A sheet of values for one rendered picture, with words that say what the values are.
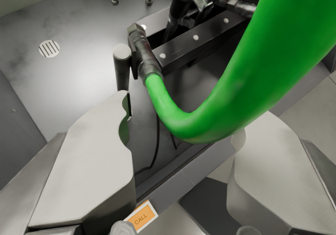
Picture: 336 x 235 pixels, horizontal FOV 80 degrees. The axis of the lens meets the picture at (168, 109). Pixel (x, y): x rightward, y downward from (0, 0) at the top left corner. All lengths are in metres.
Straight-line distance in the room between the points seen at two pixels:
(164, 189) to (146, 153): 0.14
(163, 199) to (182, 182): 0.04
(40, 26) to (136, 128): 0.33
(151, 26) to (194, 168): 0.27
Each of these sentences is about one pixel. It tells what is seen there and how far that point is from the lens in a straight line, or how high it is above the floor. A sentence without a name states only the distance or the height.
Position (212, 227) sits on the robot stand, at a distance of 0.98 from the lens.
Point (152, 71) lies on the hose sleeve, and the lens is 0.17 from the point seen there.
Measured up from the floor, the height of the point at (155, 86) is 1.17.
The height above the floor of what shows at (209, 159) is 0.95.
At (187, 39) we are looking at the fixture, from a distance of 0.41.
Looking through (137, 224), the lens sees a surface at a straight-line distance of 0.37.
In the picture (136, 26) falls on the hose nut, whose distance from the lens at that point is 0.24.
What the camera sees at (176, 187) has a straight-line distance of 0.38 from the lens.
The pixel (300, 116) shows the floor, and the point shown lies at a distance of 1.89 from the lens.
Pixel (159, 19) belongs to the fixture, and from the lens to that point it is 0.42.
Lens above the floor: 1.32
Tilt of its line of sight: 74 degrees down
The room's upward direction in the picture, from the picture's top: 47 degrees clockwise
